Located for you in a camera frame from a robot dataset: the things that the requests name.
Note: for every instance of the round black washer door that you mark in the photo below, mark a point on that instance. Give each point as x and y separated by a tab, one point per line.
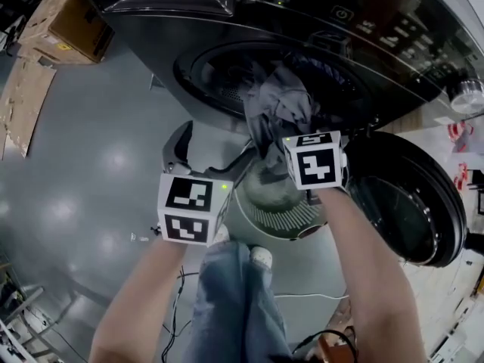
408	202

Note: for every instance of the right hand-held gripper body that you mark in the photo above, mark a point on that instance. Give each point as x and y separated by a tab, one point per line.
317	165

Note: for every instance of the flattened cardboard sheets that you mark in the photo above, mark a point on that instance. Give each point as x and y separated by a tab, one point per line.
22	104

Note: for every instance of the person's left white shoe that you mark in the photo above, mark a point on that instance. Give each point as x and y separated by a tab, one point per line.
222	234

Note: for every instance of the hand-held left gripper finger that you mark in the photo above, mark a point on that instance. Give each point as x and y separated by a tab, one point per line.
177	146
234	168

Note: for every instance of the grey garment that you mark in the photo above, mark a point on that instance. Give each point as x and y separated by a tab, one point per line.
276	104

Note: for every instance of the person's right forearm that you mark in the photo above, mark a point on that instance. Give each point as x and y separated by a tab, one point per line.
370	270

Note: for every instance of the person's white shoe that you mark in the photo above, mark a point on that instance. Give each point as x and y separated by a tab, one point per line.
261	256
222	234

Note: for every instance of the black washing machine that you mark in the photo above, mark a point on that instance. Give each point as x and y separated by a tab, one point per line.
151	28

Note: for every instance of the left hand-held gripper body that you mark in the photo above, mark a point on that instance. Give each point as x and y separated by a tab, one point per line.
189	210

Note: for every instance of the large brown cardboard box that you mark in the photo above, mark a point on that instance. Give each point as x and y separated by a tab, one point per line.
68	32

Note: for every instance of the person's right white shoe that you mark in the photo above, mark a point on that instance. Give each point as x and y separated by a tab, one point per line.
261	256

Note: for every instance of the white laundry basket with clothes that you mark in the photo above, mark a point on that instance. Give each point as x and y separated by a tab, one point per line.
280	218

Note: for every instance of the person's legs in blue jeans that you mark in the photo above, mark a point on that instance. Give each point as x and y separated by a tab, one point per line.
234	308

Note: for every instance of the person's left forearm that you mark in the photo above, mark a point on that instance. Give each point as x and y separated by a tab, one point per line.
143	297

